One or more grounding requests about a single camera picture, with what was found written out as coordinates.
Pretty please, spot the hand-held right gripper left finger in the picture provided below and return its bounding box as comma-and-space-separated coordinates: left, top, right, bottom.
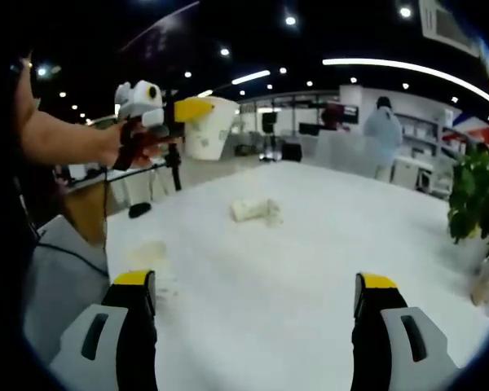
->
48, 269, 159, 391

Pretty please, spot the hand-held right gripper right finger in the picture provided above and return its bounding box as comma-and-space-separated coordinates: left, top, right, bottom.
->
351, 272, 460, 391

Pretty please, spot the white paper cup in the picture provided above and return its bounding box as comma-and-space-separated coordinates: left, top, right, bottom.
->
184, 96, 240, 161

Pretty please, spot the white tissue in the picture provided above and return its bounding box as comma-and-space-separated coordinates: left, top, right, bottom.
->
229, 198, 285, 228

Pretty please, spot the person's left hand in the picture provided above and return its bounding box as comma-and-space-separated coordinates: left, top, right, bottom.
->
100, 121, 126, 167

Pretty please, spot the black tripod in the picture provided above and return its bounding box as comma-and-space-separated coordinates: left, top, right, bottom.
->
162, 89, 185, 192

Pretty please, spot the small black device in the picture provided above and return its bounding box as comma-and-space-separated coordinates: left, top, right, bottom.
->
128, 202, 152, 219

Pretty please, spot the wooden cabinet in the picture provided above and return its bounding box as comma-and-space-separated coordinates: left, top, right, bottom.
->
63, 178, 107, 245

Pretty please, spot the black equipment case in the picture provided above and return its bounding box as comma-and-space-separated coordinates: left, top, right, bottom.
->
280, 142, 303, 163

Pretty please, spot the small glass jar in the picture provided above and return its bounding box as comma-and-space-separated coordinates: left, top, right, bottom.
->
470, 256, 489, 314

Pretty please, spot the green potted plant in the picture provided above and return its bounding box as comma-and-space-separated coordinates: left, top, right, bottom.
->
447, 142, 489, 261

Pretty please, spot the ceiling air vent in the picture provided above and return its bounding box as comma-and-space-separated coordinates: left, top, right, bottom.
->
418, 0, 487, 55

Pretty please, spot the dark wall screen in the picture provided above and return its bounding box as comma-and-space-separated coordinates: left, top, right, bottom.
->
320, 103, 359, 131

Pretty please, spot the red blue wall graphic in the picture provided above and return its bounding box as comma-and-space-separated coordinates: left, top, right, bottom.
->
452, 115, 489, 144

